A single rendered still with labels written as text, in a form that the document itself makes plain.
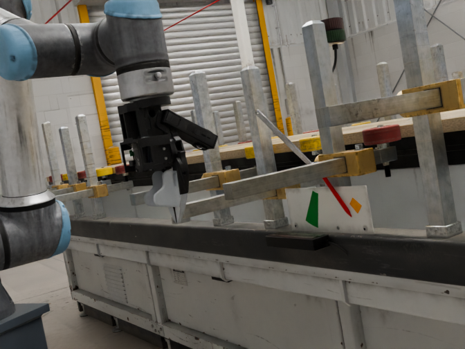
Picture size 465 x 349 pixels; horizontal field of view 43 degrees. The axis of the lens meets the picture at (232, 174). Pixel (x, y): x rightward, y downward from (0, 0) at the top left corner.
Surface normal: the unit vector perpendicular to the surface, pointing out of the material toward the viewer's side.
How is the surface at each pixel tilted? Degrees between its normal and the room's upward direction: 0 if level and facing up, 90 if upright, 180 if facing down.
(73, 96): 90
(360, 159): 90
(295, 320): 90
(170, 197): 93
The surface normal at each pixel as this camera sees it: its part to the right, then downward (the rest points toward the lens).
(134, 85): -0.29, 0.11
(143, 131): 0.56, -0.04
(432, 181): -0.82, 0.18
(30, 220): 0.37, 0.16
